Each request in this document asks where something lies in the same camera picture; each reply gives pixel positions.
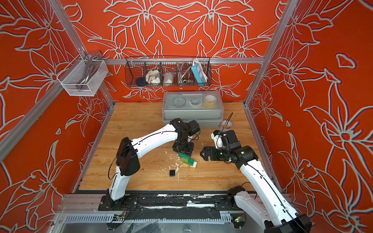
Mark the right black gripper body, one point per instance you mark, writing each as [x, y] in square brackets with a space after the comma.
[218, 154]

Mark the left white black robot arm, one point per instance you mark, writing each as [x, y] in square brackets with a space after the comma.
[129, 153]

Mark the grey plastic storage box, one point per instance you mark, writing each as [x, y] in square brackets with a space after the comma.
[205, 107]

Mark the clear tape roll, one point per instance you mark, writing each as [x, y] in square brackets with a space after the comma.
[226, 125]

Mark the clear plastic wall bin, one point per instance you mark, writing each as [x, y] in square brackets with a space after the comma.
[84, 78]

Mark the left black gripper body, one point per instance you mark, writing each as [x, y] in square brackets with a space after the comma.
[185, 147]

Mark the black wire basket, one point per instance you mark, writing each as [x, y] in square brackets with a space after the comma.
[175, 71]

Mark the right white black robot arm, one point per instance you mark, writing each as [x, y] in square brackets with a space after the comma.
[275, 214]

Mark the blue white box in basket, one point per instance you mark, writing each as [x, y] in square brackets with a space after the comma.
[198, 73]

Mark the dark green long lego brick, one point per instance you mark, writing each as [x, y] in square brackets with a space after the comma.
[193, 163]

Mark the white crumpled bag in basket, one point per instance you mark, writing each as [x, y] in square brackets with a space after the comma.
[152, 77]

